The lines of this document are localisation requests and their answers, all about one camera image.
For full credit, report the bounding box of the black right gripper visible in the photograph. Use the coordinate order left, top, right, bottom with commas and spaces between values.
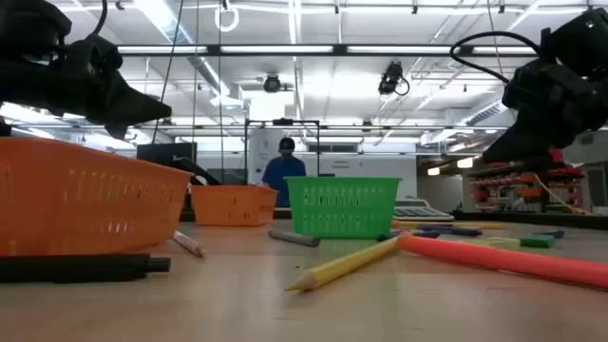
481, 60, 608, 165

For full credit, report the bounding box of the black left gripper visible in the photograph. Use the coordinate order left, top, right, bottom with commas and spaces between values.
0, 32, 173, 142

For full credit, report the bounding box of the yellow pencil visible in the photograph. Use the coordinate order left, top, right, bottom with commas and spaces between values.
284, 230, 413, 293
390, 219, 505, 231

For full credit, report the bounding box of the green eraser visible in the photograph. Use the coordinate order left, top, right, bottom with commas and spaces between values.
519, 235, 556, 250

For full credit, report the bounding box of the yellow eraser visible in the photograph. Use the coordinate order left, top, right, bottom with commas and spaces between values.
467, 237, 522, 249

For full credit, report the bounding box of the neon orange highlighter pen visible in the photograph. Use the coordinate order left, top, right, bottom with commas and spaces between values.
396, 234, 608, 292

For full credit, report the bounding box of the pale pink pencil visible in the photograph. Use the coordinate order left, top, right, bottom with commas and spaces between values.
171, 230, 208, 259

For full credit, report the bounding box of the black pen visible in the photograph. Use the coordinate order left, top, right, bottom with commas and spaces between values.
0, 253, 172, 285

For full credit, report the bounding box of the green slotted plastic bin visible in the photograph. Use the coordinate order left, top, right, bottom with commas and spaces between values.
283, 176, 404, 240

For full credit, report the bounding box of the grey crayon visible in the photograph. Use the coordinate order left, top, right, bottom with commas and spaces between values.
267, 229, 322, 249

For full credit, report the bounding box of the shelf rack with red bins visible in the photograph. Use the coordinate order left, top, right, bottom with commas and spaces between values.
466, 161, 586, 214

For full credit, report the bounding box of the black monitor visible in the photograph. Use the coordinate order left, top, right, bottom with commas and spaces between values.
136, 142, 199, 168

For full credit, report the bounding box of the black hole punch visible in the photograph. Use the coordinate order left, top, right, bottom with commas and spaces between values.
169, 157, 222, 187

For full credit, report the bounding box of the large orange slotted bin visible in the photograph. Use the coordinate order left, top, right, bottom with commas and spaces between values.
0, 136, 195, 257

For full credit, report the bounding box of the grey desk calculator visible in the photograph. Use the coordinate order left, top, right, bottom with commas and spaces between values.
392, 198, 456, 223

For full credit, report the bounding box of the white machine cabinet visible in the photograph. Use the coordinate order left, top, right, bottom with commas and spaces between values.
247, 128, 285, 187

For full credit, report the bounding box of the small orange slotted bin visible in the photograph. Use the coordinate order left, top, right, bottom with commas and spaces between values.
190, 184, 279, 228

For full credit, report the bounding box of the round black ceiling fixture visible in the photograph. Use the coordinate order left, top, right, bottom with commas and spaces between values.
261, 72, 283, 95

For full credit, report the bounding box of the person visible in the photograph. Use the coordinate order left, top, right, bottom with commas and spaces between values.
260, 137, 308, 209

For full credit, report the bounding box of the black metal table frame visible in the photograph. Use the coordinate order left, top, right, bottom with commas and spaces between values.
179, 207, 608, 230

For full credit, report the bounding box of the yellow cable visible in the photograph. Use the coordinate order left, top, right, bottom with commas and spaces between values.
531, 172, 593, 216

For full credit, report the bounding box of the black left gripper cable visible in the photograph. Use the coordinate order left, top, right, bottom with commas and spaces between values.
91, 0, 109, 37

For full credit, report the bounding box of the white hanging ring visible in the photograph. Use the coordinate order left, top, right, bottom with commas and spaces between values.
214, 3, 240, 34

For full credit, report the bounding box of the black overhead camera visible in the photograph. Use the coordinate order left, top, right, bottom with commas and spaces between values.
377, 60, 411, 97

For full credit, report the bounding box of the black metal background frame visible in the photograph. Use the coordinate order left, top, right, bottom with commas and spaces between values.
243, 118, 322, 187

